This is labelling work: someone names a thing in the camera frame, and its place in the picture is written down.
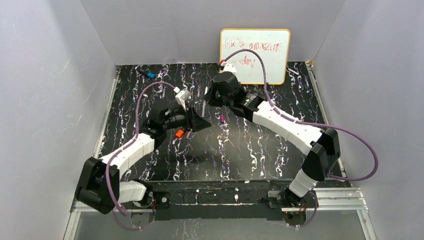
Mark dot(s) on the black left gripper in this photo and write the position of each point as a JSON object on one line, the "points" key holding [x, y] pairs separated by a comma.
{"points": [[191, 117]]}

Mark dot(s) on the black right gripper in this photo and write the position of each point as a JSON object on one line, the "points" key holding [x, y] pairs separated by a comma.
{"points": [[212, 96]]}

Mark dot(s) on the black orange highlighter pen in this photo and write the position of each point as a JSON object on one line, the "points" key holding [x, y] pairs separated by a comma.
{"points": [[180, 133]]}

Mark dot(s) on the white green pen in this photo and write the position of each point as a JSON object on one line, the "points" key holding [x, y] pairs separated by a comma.
{"points": [[204, 103]]}

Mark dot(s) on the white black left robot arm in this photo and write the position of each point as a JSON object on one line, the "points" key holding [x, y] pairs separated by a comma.
{"points": [[100, 186]]}

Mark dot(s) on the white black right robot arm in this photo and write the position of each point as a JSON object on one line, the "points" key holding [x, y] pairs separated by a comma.
{"points": [[321, 147]]}

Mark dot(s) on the small white pen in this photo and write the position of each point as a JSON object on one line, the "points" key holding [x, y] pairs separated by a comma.
{"points": [[293, 71]]}

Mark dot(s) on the blue black marker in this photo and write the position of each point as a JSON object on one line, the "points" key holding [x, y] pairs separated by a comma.
{"points": [[148, 74]]}

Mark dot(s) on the orange framed whiteboard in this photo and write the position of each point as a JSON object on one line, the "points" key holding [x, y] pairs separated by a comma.
{"points": [[259, 55]]}

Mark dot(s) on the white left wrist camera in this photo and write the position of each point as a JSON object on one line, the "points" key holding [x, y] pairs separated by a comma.
{"points": [[182, 96]]}

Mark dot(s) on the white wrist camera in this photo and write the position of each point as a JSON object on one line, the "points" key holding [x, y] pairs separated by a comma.
{"points": [[224, 66], [182, 96]]}

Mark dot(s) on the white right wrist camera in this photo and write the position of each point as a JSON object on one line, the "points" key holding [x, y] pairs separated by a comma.
{"points": [[224, 66]]}

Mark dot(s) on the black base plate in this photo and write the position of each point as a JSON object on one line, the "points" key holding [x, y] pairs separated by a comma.
{"points": [[234, 199]]}

